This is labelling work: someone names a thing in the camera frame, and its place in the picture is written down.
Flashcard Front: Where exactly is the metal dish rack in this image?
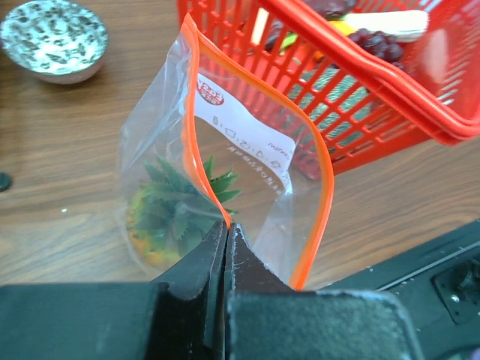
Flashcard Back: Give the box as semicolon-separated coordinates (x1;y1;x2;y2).
0;172;12;192

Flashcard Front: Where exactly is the clear zip top bag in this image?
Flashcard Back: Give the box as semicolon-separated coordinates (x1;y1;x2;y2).
118;16;334;290

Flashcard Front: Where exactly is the small toy pineapple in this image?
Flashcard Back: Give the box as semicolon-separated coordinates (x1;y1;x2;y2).
126;157;224;271

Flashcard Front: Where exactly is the black white patterned bowl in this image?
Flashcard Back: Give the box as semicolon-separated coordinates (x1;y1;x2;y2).
1;1;109;85

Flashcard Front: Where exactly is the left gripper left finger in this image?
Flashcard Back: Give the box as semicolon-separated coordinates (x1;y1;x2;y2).
1;222;228;359

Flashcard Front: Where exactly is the purple grape bunch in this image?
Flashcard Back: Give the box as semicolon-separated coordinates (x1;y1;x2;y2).
348;28;406;71

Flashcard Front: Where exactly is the white green leek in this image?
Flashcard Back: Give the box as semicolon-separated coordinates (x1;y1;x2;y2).
253;9;431;44

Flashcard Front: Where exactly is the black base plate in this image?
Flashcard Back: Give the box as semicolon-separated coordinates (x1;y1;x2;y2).
328;220;479;359

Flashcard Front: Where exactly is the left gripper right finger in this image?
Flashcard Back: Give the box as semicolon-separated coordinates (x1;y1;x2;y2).
224;224;422;359

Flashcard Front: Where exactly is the green netted melon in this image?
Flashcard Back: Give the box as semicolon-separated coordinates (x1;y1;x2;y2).
288;69;383;146

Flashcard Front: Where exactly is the red plastic shopping basket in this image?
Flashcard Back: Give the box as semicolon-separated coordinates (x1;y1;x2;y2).
177;1;479;179

